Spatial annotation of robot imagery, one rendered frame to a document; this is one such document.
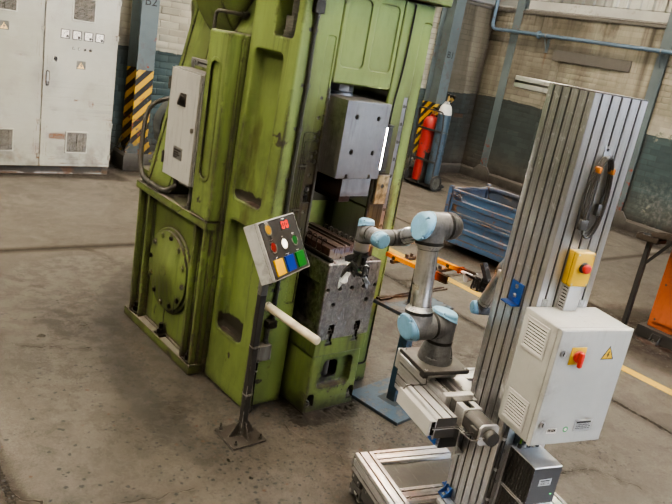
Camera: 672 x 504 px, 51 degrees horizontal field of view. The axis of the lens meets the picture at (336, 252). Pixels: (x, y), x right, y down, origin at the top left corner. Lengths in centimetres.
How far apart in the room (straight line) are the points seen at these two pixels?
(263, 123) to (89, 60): 494
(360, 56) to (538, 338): 180
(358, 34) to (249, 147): 83
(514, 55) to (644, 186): 330
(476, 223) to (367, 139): 409
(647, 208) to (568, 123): 866
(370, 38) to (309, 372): 182
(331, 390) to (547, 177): 197
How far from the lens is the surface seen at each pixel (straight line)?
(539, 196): 273
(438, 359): 299
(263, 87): 378
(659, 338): 669
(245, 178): 388
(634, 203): 1138
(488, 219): 755
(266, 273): 318
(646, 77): 1145
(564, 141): 266
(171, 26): 953
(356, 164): 365
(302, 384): 400
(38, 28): 832
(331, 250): 372
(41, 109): 843
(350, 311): 390
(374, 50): 379
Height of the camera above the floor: 206
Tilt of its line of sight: 17 degrees down
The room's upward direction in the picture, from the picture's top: 10 degrees clockwise
